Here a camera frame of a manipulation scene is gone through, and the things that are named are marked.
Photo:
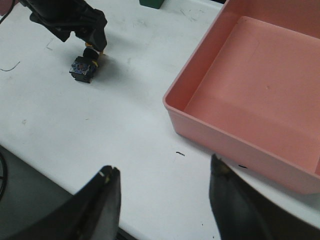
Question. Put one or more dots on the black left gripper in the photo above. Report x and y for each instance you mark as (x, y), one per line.
(61, 17)

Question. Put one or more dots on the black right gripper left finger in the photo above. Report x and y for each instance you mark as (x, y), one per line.
(93, 213)

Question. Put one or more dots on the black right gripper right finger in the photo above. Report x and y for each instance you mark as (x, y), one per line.
(242, 213)

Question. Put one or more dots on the yellow mushroom push button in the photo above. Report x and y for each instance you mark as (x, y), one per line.
(84, 67)

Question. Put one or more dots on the green cube block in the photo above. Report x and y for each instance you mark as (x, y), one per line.
(155, 4)

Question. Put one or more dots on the pink cube block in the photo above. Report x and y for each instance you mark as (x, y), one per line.
(5, 6)

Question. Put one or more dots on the pink plastic bin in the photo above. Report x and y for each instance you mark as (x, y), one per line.
(251, 90)

